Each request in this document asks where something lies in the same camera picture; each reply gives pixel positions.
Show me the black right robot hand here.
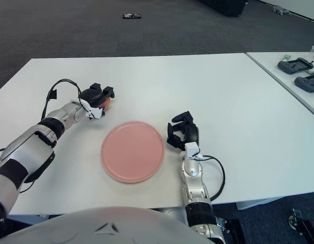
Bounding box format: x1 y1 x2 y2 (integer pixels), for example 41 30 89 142
166 111 200 150

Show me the dark grey handheld controller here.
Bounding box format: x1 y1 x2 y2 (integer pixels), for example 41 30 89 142
294 73 314 93
277 57 314 75

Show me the white table support beam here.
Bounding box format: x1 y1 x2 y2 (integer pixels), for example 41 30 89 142
235 195 314 210

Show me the pink round plate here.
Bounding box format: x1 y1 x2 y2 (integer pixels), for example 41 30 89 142
100 120 165 184

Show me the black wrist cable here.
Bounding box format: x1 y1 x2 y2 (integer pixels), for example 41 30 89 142
41 79 93 120
197 154 226 201

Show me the caster wheel with metal bracket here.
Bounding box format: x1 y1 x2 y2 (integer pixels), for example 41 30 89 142
288 208 304 232

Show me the small grey toy figure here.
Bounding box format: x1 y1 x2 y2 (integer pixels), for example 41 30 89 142
270 5 291 16

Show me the grey robot torso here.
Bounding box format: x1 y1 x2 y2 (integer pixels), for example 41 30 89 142
4 206 211 244

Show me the black stand frame bar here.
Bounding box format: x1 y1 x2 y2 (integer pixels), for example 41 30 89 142
217 217 246 244
296 216 314 244

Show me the orange-red apple with sticker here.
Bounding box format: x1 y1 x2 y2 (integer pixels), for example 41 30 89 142
97 98 112 112

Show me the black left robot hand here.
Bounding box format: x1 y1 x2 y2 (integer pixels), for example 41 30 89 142
79 83 116 107

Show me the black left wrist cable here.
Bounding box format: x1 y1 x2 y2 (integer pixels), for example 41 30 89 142
41 79 93 120

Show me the large black case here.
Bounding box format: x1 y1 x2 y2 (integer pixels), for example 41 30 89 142
197 0 249 18

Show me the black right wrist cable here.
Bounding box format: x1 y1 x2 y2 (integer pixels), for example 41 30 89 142
197 154 226 201

